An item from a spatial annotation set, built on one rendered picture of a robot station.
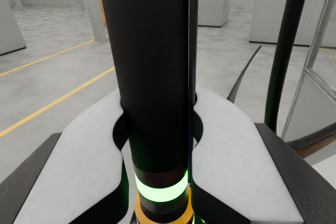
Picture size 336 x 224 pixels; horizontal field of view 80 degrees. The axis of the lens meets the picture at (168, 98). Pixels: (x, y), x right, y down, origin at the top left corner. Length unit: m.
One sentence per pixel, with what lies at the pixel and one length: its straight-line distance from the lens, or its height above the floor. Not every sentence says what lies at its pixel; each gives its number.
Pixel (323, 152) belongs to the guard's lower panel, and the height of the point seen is 0.69.
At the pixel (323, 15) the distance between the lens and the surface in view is 1.52.
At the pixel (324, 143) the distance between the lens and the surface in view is 0.29.
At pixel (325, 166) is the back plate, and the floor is 1.19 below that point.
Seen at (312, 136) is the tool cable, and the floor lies 1.40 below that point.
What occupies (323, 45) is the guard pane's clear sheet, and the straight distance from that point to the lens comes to 1.50.
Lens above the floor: 1.55
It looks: 31 degrees down
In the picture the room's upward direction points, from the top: 3 degrees counter-clockwise
